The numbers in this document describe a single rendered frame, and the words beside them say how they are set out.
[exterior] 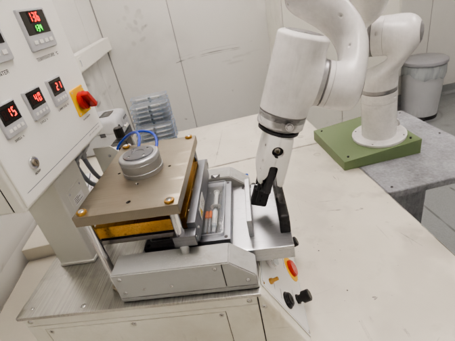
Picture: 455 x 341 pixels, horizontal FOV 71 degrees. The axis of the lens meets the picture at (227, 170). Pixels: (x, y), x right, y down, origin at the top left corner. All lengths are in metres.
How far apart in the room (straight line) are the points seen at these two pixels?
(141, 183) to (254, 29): 2.64
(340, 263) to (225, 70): 2.50
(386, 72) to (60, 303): 1.09
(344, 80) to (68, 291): 0.64
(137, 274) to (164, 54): 2.63
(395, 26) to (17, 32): 0.97
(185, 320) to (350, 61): 0.53
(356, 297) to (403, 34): 0.76
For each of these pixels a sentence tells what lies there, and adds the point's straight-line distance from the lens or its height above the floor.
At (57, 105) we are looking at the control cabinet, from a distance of 0.67.
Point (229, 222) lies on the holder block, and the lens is 0.63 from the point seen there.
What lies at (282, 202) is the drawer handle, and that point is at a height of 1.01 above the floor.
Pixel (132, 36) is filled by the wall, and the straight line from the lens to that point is 3.08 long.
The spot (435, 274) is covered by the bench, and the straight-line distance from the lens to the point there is 0.89.
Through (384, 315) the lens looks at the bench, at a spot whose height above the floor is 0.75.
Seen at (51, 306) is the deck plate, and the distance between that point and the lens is 0.74.
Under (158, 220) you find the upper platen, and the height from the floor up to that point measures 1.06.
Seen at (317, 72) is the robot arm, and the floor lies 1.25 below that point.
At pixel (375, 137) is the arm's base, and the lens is 1.29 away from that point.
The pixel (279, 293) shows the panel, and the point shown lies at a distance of 0.67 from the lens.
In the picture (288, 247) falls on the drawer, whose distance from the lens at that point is 0.60.
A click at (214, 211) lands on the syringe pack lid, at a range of 0.65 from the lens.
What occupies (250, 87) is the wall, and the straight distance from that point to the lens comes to 3.20.
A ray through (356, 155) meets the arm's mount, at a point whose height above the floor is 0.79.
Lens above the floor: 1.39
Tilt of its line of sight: 29 degrees down
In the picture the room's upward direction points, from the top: 12 degrees counter-clockwise
